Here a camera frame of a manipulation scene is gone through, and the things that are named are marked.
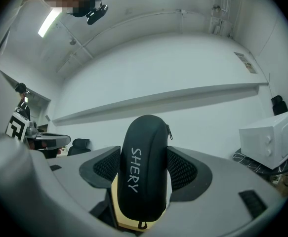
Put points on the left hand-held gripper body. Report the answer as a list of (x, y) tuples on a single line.
[(16, 127)]

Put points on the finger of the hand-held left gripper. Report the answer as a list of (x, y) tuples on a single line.
[(52, 139)]

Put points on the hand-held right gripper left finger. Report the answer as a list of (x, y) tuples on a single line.
[(67, 196)]

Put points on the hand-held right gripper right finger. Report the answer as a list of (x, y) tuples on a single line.
[(220, 206)]

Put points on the black glasses case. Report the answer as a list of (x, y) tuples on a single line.
[(143, 157)]

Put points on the black office chair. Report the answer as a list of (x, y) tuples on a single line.
[(279, 105), (79, 146)]

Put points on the black marble round table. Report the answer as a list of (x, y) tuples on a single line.
[(252, 165)]

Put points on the white microwave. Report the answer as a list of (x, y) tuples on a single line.
[(264, 142)]

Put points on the fluorescent ceiling light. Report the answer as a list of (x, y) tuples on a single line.
[(48, 23)]

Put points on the light wooden pedestal table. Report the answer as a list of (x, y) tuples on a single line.
[(124, 216)]

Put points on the black head-worn camera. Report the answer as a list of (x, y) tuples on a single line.
[(96, 13)]

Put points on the wall notice sheet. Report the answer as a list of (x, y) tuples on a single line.
[(245, 62)]

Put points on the white wall pipes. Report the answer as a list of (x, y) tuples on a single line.
[(221, 21)]

